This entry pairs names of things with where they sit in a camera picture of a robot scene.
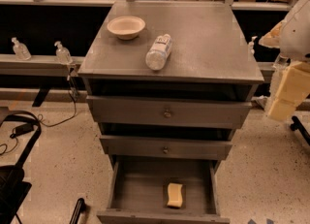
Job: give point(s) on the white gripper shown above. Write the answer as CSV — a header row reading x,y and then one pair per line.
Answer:
x,y
296,39

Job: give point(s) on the yellow sponge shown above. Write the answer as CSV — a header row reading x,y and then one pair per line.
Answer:
x,y
175,199

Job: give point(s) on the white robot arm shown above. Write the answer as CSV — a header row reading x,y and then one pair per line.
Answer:
x,y
291,35

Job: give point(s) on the grey drawer cabinet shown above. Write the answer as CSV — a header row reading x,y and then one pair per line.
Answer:
x,y
209,61

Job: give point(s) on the middle grey drawer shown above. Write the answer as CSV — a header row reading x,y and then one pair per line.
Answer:
x,y
165,148

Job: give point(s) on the grey drawer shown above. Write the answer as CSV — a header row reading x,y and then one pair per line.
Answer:
x,y
165,148
168,112
139,192

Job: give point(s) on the bottom grey drawer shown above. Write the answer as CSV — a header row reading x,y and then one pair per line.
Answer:
x,y
139,192

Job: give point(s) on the top grey drawer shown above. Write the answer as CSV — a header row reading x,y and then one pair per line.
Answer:
x,y
168,112

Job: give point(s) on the black caster leg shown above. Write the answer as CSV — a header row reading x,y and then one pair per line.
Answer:
x,y
297,125

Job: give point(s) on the right clear pump bottle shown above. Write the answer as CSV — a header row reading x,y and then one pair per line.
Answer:
x,y
251,44

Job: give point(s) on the clear pump bottle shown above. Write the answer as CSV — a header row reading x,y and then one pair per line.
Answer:
x,y
63,54
20,49
251,44

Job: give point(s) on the clear plastic water bottle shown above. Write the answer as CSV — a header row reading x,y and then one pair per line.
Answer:
x,y
157,56

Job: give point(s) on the white paper bowl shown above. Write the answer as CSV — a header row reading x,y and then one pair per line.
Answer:
x,y
126,27

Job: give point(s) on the black tube bottom left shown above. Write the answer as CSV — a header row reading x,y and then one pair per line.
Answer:
x,y
80,207

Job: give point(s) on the left clear pump bottle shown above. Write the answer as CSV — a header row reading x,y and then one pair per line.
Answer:
x,y
20,49

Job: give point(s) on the black power adapter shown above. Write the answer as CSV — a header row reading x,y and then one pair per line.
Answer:
x,y
21,130

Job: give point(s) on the black chair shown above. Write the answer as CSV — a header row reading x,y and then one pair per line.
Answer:
x,y
13,189

